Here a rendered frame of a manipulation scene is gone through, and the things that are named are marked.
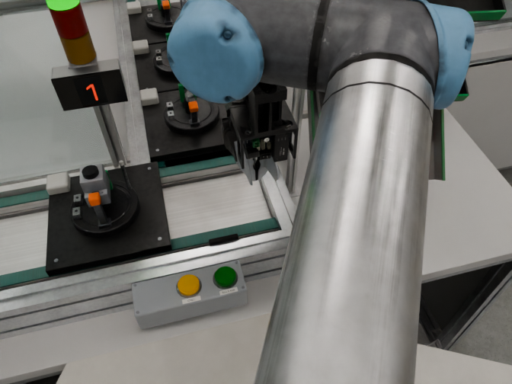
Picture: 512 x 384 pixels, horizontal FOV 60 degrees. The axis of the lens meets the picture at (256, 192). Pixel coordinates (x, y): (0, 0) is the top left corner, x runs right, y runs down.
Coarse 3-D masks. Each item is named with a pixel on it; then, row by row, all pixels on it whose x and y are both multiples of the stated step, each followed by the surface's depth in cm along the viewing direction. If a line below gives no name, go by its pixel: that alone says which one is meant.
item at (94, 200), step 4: (92, 192) 86; (96, 192) 84; (88, 196) 83; (92, 196) 83; (96, 196) 83; (100, 196) 84; (88, 200) 82; (92, 200) 83; (96, 200) 83; (100, 200) 83; (92, 204) 83; (96, 204) 84; (100, 204) 84; (96, 208) 85; (100, 208) 85; (96, 212) 86; (100, 212) 86; (104, 212) 88; (100, 216) 87; (104, 216) 87; (100, 220) 87; (104, 220) 88
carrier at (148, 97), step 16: (144, 96) 116; (160, 96) 119; (176, 96) 119; (192, 96) 108; (144, 112) 115; (160, 112) 115; (176, 112) 112; (208, 112) 112; (224, 112) 115; (160, 128) 111; (176, 128) 109; (192, 128) 108; (208, 128) 110; (160, 144) 107; (176, 144) 107; (192, 144) 107; (208, 144) 107; (160, 160) 106
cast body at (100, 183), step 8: (80, 168) 86; (88, 168) 85; (96, 168) 85; (80, 176) 85; (88, 176) 84; (96, 176) 85; (104, 176) 87; (88, 184) 85; (96, 184) 85; (104, 184) 86; (88, 192) 86; (104, 192) 86; (104, 200) 87
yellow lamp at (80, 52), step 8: (88, 32) 77; (64, 40) 75; (72, 40) 75; (80, 40) 75; (88, 40) 77; (64, 48) 77; (72, 48) 76; (80, 48) 76; (88, 48) 77; (72, 56) 77; (80, 56) 77; (88, 56) 78; (80, 64) 78
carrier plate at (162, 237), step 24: (120, 168) 102; (144, 168) 102; (72, 192) 98; (144, 192) 98; (48, 216) 93; (144, 216) 93; (48, 240) 89; (72, 240) 89; (96, 240) 89; (120, 240) 89; (144, 240) 89; (168, 240) 89; (48, 264) 86; (72, 264) 86; (96, 264) 87
